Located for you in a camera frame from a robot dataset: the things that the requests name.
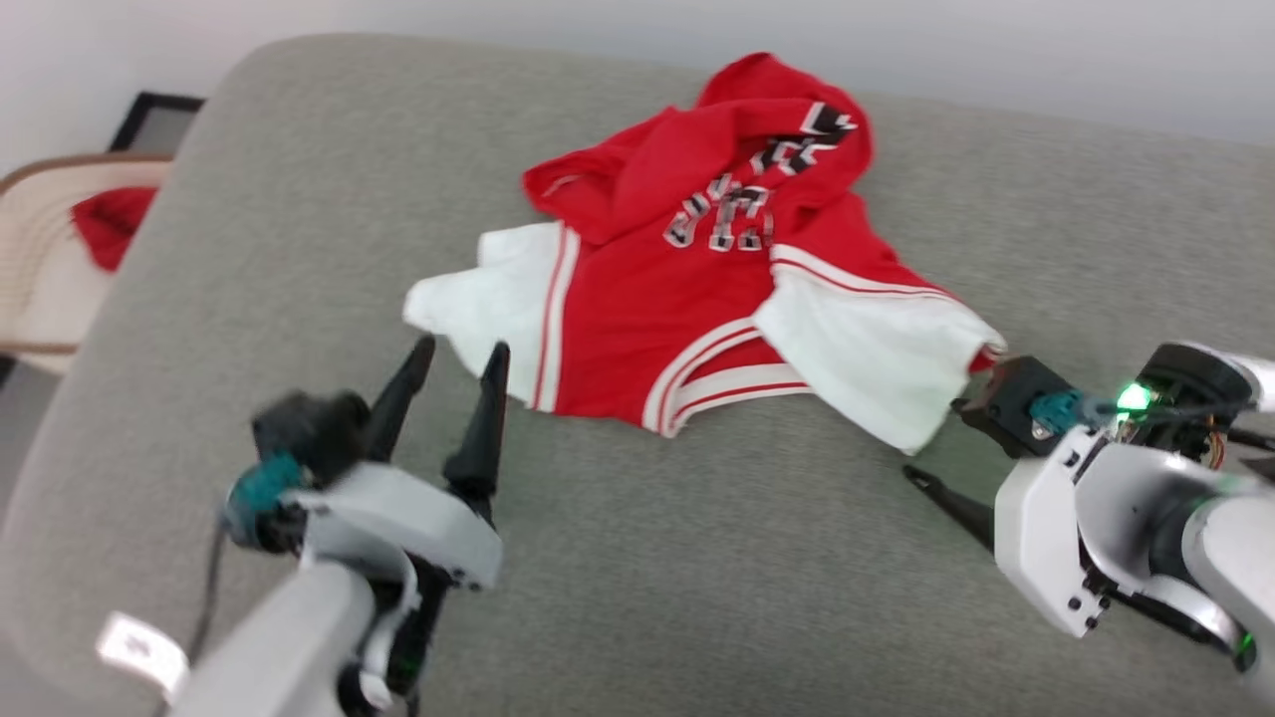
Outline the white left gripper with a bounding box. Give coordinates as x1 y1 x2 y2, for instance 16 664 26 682
297 336 512 700

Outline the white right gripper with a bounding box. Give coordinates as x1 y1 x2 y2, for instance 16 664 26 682
902 431 1119 639

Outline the red and white jersey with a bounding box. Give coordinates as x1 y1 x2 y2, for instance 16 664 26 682
402 52 1008 455

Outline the grey fabric sofa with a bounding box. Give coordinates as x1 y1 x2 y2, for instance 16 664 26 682
0 35 1275 717

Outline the white label tag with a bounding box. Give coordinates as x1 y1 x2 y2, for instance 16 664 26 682
96 611 191 700

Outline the red garment in basket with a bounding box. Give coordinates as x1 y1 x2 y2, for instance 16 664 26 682
69 185 161 273

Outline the black framed board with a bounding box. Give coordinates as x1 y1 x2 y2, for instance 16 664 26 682
108 91 206 156

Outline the beige laundry basket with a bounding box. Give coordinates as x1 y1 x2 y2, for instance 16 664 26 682
0 152 176 376

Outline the black cable with teal plug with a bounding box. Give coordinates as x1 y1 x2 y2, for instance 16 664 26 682
1030 389 1212 432
187 450 305 663

